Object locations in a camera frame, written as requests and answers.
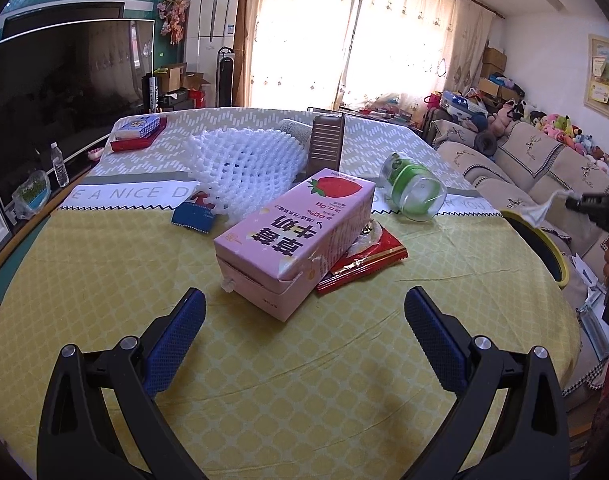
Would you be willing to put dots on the pile of plush toys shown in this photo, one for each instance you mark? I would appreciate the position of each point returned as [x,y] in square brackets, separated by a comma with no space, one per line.
[484,126]

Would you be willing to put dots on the green clear plastic bottle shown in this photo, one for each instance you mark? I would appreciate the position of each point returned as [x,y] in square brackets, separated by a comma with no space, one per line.
[412,188]

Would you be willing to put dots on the clear water bottle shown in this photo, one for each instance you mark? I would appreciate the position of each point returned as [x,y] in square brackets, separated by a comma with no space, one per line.
[59,166]

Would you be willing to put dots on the pink strawberry milk carton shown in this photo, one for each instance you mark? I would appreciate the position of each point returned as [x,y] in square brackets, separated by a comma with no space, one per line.
[275,257]

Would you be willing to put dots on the red snack wrapper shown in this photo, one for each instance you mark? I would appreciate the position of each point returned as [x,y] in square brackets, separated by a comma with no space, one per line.
[374,249]

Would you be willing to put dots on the large black television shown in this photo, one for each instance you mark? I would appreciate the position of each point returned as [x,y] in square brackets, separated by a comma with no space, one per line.
[67,84]

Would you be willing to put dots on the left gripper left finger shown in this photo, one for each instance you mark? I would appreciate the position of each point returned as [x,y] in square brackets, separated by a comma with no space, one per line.
[77,439]

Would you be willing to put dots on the white standing air conditioner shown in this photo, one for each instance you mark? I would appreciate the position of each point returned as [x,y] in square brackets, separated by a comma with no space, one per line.
[210,26]

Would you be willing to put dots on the cream window curtains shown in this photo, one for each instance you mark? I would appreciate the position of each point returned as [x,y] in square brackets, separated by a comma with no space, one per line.
[331,53]

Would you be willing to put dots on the framed landscape painting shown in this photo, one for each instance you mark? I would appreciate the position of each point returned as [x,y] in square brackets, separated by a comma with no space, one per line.
[597,85]

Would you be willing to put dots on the white foam fruit net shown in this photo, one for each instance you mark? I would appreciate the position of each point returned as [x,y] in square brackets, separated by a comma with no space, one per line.
[243,170]

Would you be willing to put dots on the small blue wrapper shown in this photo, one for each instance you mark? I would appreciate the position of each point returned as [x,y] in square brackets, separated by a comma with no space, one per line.
[195,214]

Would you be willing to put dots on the black tower fan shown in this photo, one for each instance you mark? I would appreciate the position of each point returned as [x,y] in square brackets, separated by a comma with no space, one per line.
[225,68]

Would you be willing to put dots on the red tray with box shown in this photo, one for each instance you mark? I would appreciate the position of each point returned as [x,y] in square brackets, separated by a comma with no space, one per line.
[138,133]

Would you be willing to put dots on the clear plastic bag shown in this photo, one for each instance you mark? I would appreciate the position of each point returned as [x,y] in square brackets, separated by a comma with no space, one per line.
[31,196]

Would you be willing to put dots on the artificial flower decoration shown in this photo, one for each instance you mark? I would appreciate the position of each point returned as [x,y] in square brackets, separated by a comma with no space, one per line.
[173,16]

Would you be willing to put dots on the beige sofa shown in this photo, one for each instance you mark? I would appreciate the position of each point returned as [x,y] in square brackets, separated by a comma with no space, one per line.
[525,172]

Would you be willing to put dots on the black bin yellow rim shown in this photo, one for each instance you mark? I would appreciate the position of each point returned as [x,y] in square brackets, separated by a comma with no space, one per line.
[542,245]

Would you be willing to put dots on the glass coffee table clutter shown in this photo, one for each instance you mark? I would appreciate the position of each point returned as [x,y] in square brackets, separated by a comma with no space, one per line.
[381,110]

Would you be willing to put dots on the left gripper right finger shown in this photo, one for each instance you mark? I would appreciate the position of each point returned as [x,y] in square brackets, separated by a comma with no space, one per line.
[508,420]

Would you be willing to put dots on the stacked cardboard boxes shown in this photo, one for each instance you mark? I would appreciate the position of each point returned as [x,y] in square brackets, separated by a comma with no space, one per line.
[493,81]

